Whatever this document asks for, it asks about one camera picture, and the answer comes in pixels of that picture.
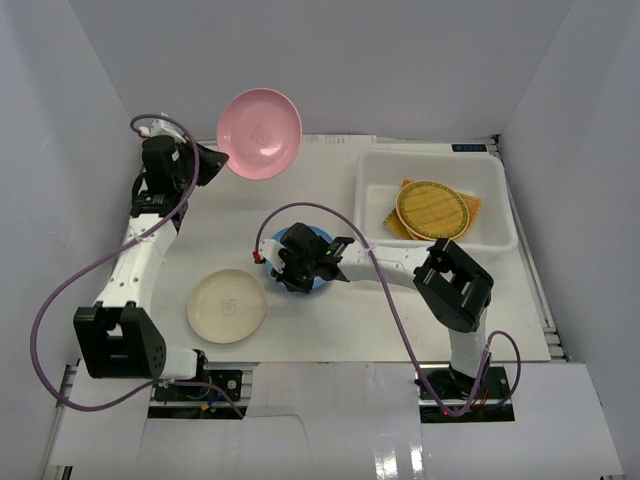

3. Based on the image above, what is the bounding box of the blue plastic plate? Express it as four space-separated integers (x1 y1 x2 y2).
264 225 333 293

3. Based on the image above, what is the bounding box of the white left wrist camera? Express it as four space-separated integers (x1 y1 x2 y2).
138 119 184 142

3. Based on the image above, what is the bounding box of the pink plastic plate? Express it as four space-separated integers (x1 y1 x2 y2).
216 88 303 181

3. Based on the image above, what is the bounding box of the white plastic bin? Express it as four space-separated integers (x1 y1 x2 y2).
354 148 518 254

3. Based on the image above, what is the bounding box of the cream plastic plate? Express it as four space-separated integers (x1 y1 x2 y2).
186 269 267 344

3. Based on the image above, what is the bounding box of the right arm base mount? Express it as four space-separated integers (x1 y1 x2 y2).
414 366 515 424

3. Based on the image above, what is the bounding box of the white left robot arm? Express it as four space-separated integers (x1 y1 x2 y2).
73 135 229 399

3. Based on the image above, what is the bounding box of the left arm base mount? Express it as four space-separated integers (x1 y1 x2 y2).
147 367 252 420

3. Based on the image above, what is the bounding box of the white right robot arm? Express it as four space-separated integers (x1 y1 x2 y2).
257 223 494 399

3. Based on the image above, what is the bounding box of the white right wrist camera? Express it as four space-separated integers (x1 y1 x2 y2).
252 239 284 271

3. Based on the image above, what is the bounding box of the orange triangular bamboo basket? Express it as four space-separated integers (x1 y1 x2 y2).
383 179 482 240

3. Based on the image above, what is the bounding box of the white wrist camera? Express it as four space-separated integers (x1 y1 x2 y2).
138 119 184 142
252 239 284 271

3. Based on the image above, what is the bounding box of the round green-rimmed bamboo tray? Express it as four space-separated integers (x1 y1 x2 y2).
395 181 471 240

